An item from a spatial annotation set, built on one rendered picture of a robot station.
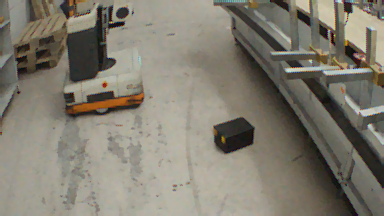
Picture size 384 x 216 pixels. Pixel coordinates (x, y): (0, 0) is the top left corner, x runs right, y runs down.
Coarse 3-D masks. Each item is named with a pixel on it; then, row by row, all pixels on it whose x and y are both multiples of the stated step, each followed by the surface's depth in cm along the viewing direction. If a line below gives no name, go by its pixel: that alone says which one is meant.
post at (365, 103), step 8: (368, 32) 102; (376, 32) 100; (368, 40) 103; (376, 40) 102; (368, 48) 104; (368, 56) 105; (368, 80) 109; (368, 88) 110; (368, 96) 112; (368, 104) 114
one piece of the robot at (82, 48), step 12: (72, 0) 250; (72, 12) 254; (84, 12) 261; (96, 12) 264; (72, 24) 249; (84, 24) 251; (96, 24) 270; (72, 36) 254; (84, 36) 256; (96, 36) 270; (72, 48) 258; (84, 48) 261; (96, 48) 268; (72, 60) 263; (84, 60) 265; (96, 60) 269; (72, 72) 267; (84, 72) 270; (96, 72) 273
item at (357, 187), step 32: (256, 0) 290; (288, 32) 238; (320, 32) 185; (256, 64) 341; (352, 64) 154; (288, 96) 263; (352, 96) 159; (320, 128) 215; (320, 160) 214; (352, 160) 165; (352, 192) 161
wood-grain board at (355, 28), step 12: (300, 0) 224; (324, 0) 237; (324, 12) 198; (360, 12) 215; (324, 24) 175; (348, 24) 178; (360, 24) 182; (372, 24) 186; (348, 36) 156; (360, 36) 158; (360, 48) 141
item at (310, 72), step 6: (324, 66) 130; (330, 66) 131; (336, 66) 131; (354, 66) 132; (288, 72) 126; (294, 72) 126; (300, 72) 127; (306, 72) 127; (312, 72) 128; (318, 72) 128; (288, 78) 127; (294, 78) 127; (300, 78) 128; (306, 78) 128
